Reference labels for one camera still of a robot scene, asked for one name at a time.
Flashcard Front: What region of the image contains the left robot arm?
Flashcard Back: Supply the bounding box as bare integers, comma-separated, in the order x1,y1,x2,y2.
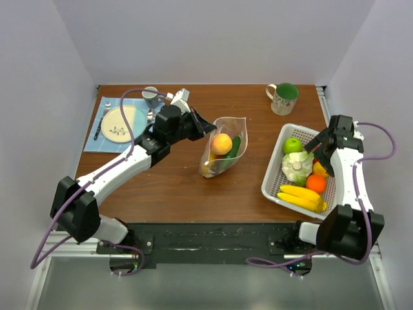
50,105,216,253

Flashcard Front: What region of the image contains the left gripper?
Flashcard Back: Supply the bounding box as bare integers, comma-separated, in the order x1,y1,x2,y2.
168,107,216,145

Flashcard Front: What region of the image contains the green cucumber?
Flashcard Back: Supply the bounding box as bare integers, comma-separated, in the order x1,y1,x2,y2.
221,136,242,170

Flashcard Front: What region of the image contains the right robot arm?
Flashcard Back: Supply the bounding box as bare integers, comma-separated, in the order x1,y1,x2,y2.
287,115,385,265

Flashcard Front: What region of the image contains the cream and blue plate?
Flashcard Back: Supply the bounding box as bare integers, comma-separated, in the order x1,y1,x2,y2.
101,105,147,143

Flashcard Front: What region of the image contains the cabbage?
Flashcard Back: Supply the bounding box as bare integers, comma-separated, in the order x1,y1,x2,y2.
281,151,314,187

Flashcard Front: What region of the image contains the polka dot zip bag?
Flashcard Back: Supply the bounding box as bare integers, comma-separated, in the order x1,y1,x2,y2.
199,117,248,178

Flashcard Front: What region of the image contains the green apple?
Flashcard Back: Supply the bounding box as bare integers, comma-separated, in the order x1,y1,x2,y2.
282,137,303,154

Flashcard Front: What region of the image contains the green interior floral mug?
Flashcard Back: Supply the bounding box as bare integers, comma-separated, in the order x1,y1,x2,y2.
265,83,299,116

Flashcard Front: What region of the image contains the small grey cup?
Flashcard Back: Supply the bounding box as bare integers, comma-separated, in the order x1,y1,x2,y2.
141,87,165,109

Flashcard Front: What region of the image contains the white plastic basket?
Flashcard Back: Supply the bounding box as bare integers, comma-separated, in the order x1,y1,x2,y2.
261,123,336,220

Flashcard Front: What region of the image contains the peach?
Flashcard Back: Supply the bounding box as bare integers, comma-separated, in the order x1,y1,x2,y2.
210,133,232,155

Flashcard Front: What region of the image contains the fork with black handle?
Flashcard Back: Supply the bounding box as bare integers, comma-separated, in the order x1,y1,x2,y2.
94,101,111,141

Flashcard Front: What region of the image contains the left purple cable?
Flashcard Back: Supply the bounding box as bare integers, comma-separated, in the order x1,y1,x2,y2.
30,88,174,276

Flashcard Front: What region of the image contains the spoon with black handle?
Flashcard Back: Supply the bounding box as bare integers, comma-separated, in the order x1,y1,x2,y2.
146,108,156,124

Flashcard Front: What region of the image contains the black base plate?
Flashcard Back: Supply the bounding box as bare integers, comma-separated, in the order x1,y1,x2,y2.
97,223,316,269

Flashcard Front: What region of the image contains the yellow banana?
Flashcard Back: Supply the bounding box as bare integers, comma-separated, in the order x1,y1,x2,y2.
277,185,327,213

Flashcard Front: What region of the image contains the small orange tangerine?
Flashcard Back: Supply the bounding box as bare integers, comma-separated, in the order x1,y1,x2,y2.
305,174,327,194

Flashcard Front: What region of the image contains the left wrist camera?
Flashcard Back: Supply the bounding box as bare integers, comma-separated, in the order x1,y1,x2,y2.
165,88,190,114

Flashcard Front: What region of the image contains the yellow red mango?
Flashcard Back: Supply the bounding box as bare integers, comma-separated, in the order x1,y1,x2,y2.
201,152,217,176

